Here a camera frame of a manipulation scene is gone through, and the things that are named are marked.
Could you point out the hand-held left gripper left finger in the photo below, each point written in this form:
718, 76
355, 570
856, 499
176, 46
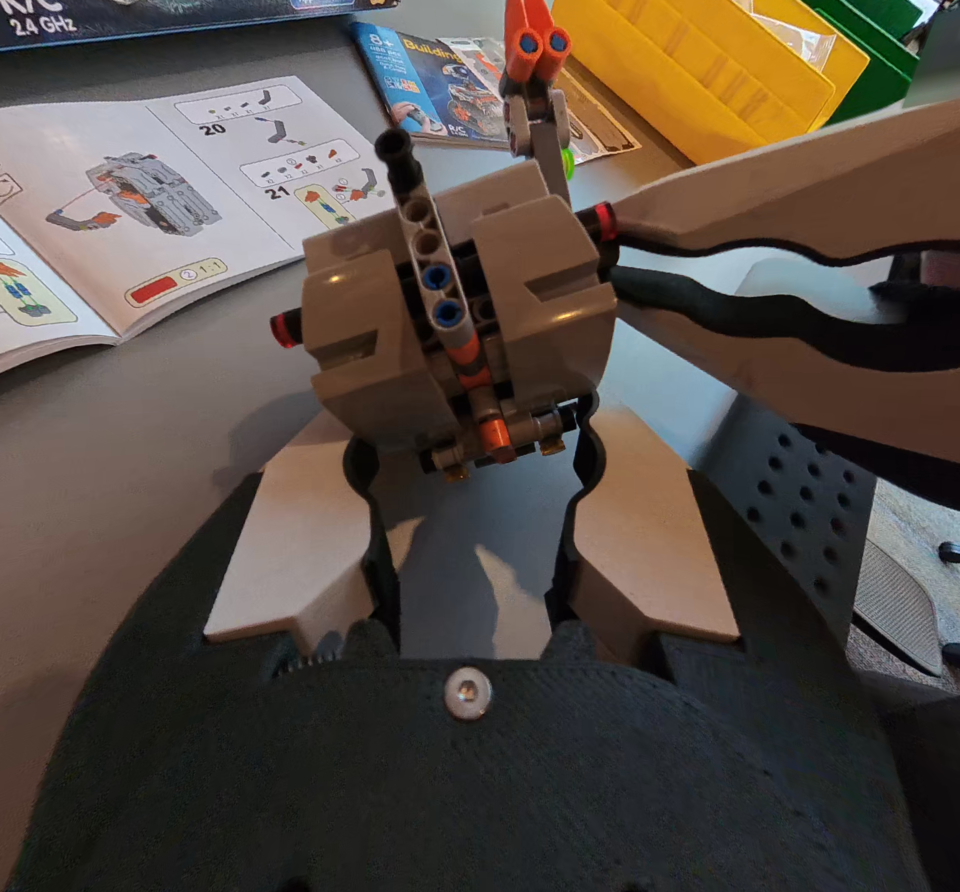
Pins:
300, 539

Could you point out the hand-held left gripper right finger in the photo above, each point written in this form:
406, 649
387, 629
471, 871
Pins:
645, 532

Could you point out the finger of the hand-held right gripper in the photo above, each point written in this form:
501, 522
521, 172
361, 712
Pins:
862, 397
825, 187

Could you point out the grey toy robot assembly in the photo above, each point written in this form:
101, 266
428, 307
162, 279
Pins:
375, 322

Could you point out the grey desk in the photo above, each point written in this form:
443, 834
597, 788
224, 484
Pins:
150, 457

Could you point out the green storage bin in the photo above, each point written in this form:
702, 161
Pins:
870, 37

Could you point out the clear plastic bag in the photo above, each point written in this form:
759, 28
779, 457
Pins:
787, 22

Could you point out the yellow storage bin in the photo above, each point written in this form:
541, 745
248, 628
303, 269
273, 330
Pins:
675, 59

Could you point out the white orange leaflet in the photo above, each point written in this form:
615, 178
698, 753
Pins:
592, 127

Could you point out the open white instruction booklet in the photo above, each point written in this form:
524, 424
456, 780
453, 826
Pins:
187, 217

